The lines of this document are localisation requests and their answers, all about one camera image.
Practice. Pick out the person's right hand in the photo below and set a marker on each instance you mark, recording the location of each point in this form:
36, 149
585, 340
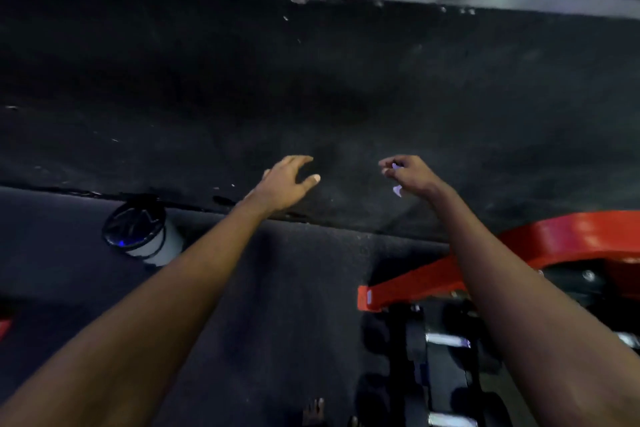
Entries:
416, 177

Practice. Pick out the person's left hand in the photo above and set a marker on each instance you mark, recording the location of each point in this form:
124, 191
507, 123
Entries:
280, 186

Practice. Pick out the person's right fingers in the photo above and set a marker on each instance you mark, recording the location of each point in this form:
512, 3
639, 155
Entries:
392, 162

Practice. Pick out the person's left thumb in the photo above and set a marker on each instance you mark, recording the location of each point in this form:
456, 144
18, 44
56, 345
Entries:
309, 181

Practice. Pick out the small white paper scrap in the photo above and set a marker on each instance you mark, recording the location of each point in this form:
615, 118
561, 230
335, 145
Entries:
398, 191

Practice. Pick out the person's left forearm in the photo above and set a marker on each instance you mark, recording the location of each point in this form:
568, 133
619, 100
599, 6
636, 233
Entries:
150, 301

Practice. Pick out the person's right forearm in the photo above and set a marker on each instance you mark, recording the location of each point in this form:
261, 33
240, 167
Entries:
525, 301

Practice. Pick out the white container with black lid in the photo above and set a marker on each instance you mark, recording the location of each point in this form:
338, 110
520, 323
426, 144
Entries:
140, 231

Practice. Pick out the red metal dumbbell rack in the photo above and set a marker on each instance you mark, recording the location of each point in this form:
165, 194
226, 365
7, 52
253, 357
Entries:
560, 241

